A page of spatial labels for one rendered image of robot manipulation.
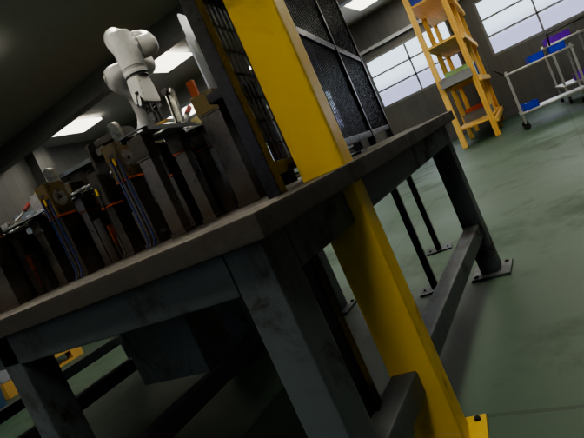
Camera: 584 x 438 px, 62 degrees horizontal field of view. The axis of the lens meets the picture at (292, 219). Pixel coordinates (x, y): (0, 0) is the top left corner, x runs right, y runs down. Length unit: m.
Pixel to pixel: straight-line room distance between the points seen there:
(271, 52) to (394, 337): 0.66
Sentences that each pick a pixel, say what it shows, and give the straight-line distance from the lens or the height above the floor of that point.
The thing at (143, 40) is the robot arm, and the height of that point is 1.35.
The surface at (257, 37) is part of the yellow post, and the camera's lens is 1.06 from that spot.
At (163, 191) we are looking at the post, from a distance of 1.34.
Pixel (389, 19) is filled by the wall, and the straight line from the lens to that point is 11.48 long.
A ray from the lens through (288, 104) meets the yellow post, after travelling 1.03.
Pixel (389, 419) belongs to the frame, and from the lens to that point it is 1.01.
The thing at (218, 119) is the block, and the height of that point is 0.97.
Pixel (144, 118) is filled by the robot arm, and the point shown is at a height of 1.24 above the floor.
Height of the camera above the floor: 0.72
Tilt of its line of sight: 5 degrees down
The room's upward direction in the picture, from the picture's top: 24 degrees counter-clockwise
